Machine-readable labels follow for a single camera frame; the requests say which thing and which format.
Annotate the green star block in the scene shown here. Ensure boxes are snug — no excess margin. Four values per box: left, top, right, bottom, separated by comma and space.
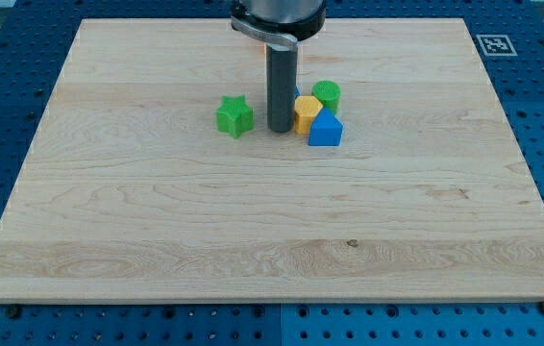
215, 95, 254, 138

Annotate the white fiducial marker tag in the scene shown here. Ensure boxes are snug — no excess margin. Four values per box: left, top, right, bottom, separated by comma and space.
476, 34, 517, 57

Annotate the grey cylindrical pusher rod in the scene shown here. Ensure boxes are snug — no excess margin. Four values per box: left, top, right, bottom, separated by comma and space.
265, 44, 298, 133

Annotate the light wooden board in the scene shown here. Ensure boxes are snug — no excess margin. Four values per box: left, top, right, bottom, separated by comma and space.
0, 18, 544, 305

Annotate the yellow hexagon block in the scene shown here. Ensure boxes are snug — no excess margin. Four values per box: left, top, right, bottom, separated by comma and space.
294, 96, 323, 135

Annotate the green cylinder block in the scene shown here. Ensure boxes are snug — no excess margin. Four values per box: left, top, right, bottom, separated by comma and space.
311, 80, 341, 114

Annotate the blue triangle block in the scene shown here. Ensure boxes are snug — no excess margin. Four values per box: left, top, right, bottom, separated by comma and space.
308, 108, 344, 146

